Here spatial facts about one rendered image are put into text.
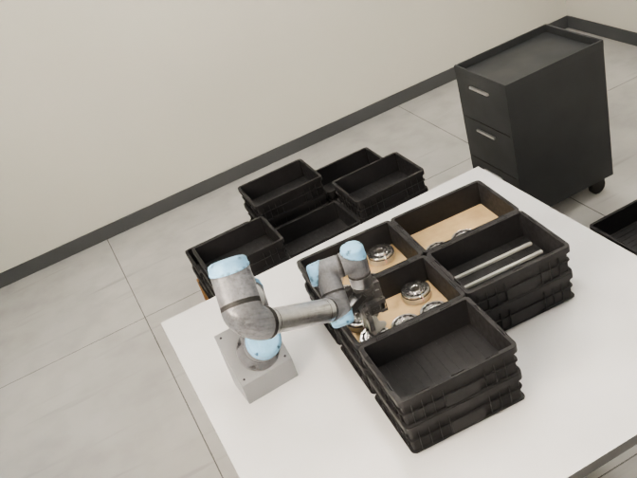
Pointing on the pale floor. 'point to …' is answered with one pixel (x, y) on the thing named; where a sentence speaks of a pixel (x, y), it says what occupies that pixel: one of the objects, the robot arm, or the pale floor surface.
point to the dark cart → (539, 113)
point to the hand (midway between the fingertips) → (370, 333)
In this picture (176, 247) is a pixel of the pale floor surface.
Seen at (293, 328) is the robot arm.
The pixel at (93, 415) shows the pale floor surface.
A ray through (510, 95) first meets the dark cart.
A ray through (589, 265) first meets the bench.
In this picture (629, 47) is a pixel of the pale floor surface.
